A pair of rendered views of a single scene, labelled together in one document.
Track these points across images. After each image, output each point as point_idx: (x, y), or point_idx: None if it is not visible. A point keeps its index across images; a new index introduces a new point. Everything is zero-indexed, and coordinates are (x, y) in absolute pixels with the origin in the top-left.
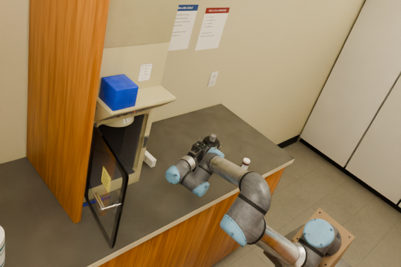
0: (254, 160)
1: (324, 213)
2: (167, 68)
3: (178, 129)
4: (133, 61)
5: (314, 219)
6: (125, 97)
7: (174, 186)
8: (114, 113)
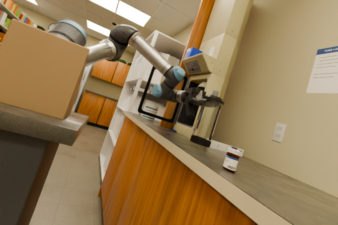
0: (269, 192)
1: (77, 44)
2: (317, 114)
3: (290, 180)
4: (208, 46)
5: (85, 32)
6: (187, 52)
7: (185, 140)
8: (182, 59)
